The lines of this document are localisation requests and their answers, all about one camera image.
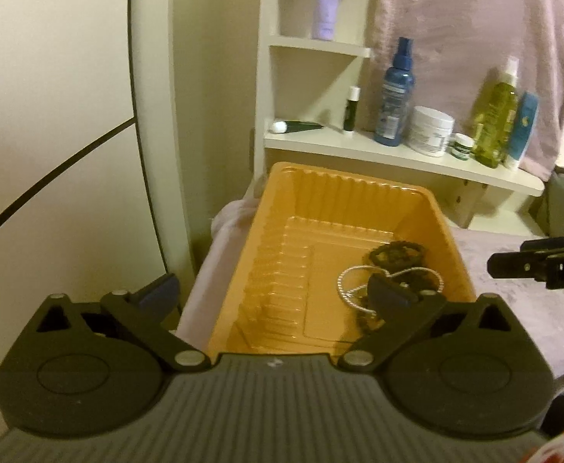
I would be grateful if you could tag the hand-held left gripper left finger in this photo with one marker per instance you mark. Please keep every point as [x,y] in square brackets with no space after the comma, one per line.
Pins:
[159,293]

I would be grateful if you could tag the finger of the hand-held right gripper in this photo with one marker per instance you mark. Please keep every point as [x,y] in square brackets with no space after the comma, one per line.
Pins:
[561,243]
[515,264]

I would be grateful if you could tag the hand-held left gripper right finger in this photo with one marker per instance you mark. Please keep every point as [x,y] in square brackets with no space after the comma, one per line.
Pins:
[390,295]

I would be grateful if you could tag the orange ribbed plastic tray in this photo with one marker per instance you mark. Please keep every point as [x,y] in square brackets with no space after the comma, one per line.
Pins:
[301,231]

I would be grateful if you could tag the pink fluffy table blanket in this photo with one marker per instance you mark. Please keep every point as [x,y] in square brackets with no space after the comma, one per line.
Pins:
[513,318]

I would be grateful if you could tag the white and blue tube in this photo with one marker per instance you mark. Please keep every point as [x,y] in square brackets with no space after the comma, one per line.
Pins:
[522,130]

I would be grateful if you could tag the small green-label jar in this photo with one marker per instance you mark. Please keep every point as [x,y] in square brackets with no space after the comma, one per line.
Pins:
[462,148]

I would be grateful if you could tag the olive green spray bottle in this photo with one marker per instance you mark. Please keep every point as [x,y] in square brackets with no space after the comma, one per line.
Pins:
[494,120]

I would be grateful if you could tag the cream wooden shelf unit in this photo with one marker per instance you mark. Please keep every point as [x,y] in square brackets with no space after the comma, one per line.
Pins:
[339,147]

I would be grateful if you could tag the white cream jar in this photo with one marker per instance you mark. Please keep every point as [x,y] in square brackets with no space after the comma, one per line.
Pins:
[429,132]

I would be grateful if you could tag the white and red packet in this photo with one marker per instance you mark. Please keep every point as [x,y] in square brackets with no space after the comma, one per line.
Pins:
[561,446]

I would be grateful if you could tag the green lip balm stick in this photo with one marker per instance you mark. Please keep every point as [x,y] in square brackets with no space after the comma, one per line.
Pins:
[350,111]

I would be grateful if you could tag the dark green white-capped tube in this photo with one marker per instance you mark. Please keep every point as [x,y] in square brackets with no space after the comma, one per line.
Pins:
[301,126]

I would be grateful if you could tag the blue spray bottle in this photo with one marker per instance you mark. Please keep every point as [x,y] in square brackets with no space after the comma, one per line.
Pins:
[395,101]

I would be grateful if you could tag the pink hanging towel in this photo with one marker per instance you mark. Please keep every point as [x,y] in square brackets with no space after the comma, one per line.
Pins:
[455,19]

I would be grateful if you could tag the purple cosmetic tube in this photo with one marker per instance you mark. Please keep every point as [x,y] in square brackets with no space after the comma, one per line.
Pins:
[327,5]

